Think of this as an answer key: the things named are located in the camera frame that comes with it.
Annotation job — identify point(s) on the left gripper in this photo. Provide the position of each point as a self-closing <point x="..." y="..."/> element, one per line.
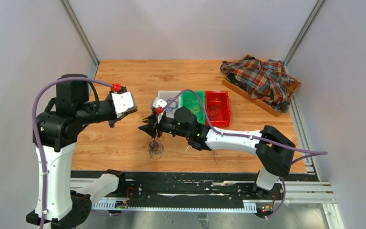
<point x="112" y="121"/>

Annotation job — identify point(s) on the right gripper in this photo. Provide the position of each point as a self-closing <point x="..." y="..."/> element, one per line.
<point x="150" y="130"/>

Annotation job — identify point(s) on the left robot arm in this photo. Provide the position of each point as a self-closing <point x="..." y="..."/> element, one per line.
<point x="60" y="112"/>

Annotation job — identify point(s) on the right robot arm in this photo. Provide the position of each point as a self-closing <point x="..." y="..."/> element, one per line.
<point x="274" y="150"/>

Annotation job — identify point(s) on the white plastic bin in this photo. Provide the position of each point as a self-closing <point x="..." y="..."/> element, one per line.
<point x="168" y="96"/>

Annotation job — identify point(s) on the green plastic bin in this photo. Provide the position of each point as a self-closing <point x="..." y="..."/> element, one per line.
<point x="191" y="102"/>

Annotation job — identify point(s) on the red plastic bin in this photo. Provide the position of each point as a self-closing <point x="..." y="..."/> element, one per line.
<point x="218" y="108"/>

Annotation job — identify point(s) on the wooden tray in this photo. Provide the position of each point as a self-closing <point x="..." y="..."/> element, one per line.
<point x="292" y="85"/>

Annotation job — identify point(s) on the plaid shirt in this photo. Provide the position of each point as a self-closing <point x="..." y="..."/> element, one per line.
<point x="262" y="80"/>

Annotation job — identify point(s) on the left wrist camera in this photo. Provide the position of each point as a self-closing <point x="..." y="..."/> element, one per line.
<point x="124" y="104"/>

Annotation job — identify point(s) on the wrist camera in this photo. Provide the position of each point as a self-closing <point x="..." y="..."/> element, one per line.
<point x="158" y="106"/>
<point x="124" y="104"/>

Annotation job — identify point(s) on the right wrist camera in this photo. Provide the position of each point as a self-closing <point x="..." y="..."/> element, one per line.
<point x="158" y="106"/>

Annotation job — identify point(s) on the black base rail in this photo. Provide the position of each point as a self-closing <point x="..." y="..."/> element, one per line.
<point x="193" y="192"/>

